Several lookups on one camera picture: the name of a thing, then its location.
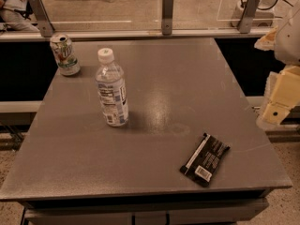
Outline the black rxbar chocolate wrapper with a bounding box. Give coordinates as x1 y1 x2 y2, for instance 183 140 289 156
180 133 231 188

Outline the person in background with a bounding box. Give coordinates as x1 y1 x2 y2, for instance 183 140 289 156
0 0 38 32

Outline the right metal bracket post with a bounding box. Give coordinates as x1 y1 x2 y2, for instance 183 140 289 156
237 0 260 34

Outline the metal bracket post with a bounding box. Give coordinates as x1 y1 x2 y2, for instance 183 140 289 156
161 0 173 36
28 0 54 38
237 0 260 34

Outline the middle metal bracket post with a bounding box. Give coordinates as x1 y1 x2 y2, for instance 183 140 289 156
161 0 173 36

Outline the grey table drawer frame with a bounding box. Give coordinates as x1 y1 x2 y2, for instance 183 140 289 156
22 191 268 225

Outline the black cable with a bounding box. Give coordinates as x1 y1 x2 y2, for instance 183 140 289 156
240 0 294 11

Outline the white green soda can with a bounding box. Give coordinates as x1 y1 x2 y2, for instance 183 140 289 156
50 34 81 76

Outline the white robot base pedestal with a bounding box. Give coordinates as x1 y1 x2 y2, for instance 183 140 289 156
231 0 278 27

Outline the metal rail frame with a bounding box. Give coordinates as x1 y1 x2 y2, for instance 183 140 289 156
0 27 270 42

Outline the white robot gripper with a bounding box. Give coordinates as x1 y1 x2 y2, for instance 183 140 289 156
254 2 300 129

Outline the left metal bracket post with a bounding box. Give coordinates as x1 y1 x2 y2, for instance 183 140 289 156
28 0 54 38

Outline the clear plastic water bottle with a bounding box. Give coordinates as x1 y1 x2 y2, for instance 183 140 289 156
95 48 128 127

